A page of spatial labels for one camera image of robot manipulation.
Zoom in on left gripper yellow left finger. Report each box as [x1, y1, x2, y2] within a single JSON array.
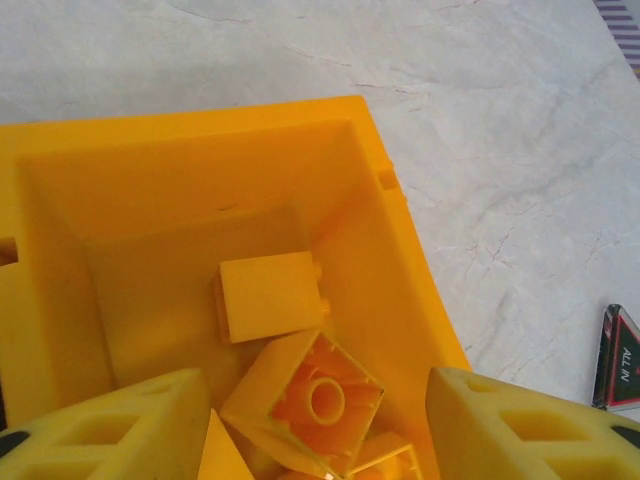
[[0, 368, 212, 480]]

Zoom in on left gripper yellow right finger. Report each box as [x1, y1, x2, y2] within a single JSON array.
[[427, 366, 640, 480]]

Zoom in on red black triangular chip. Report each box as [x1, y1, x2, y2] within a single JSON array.
[[591, 303, 640, 414]]

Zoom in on yellow lego brick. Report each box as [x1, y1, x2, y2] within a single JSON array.
[[344, 430, 419, 480], [213, 251, 332, 346], [218, 328, 386, 479]]

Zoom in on yellow plastic bin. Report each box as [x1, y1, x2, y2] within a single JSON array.
[[0, 94, 474, 480]]

